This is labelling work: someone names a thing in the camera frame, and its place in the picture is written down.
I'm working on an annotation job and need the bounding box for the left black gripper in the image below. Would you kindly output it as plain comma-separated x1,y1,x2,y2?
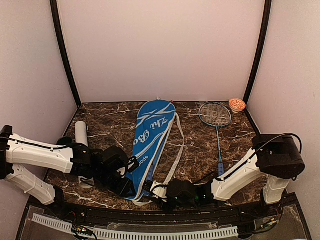
94,167,136,199

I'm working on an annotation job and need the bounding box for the white shuttlecock tube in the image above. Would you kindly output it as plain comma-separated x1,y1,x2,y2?
75,121,95,189

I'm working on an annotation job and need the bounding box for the blue racket bag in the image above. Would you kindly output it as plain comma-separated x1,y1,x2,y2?
125,100,185,206

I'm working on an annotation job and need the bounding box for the blue badminton racket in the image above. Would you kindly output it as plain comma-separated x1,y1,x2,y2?
198,102,232,176

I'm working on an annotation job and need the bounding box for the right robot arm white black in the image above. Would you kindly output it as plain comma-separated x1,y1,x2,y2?
166,133,306,217

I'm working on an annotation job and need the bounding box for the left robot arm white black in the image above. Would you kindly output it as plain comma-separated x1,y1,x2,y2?
0,125,139,218

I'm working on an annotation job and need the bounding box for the small circuit board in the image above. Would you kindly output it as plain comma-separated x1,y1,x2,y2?
71,224,93,236

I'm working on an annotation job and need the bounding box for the black cup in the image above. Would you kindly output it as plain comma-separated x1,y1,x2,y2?
56,136,73,146

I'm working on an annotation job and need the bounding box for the orange patterned small bowl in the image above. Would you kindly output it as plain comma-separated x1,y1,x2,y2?
228,98,247,113

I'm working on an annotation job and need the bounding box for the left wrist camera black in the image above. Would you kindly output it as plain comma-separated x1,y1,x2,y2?
120,156,140,177

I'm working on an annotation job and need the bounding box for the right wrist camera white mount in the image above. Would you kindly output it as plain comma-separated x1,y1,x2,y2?
143,180,169,202

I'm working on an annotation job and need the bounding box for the white slotted cable duct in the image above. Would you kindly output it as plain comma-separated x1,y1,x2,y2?
31,212,240,240

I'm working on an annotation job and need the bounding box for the black front table rail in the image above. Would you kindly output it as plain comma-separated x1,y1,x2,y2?
45,202,284,227

